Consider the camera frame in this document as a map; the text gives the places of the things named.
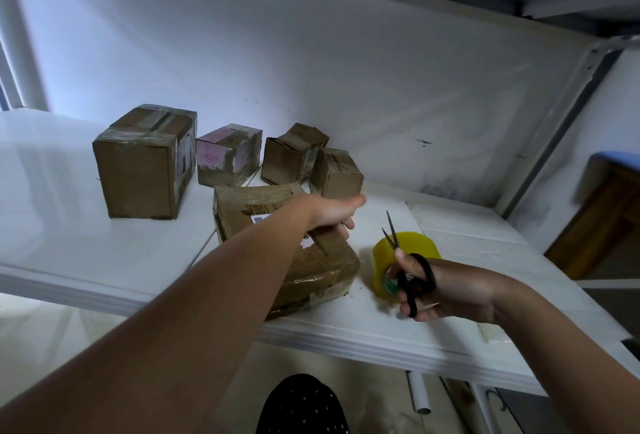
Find person's left hand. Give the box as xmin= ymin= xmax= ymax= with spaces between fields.
xmin=280 ymin=192 xmax=369 ymax=242

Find person's right hand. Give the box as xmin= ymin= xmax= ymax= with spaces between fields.
xmin=389 ymin=245 xmax=521 ymax=325

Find small cardboard box red label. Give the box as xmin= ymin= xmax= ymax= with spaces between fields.
xmin=309 ymin=147 xmax=366 ymax=200

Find black handled scissors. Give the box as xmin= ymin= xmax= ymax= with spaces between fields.
xmin=380 ymin=210 xmax=438 ymax=320

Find yellow tape roll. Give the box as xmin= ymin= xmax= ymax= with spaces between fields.
xmin=372 ymin=229 xmax=442 ymax=303

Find corrugated cardboard box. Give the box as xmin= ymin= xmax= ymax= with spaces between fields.
xmin=260 ymin=122 xmax=331 ymax=187

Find pink carton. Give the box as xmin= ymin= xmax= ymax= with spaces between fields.
xmin=195 ymin=123 xmax=264 ymax=189

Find long cardboard box white label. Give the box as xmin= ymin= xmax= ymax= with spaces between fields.
xmin=92 ymin=103 xmax=199 ymax=221

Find person's left forearm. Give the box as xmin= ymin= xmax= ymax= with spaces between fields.
xmin=0 ymin=204 xmax=311 ymax=434

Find person's right forearm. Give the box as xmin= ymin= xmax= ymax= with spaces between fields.
xmin=495 ymin=283 xmax=640 ymax=434

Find person's black trousers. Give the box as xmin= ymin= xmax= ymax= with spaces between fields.
xmin=256 ymin=373 xmax=353 ymax=434

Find white tube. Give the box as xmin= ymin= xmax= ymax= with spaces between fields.
xmin=406 ymin=369 xmax=434 ymax=416

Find wooden stool blue top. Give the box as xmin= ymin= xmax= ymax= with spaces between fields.
xmin=545 ymin=149 xmax=640 ymax=282

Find white metal shelf rack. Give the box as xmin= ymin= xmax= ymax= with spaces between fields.
xmin=0 ymin=0 xmax=640 ymax=434

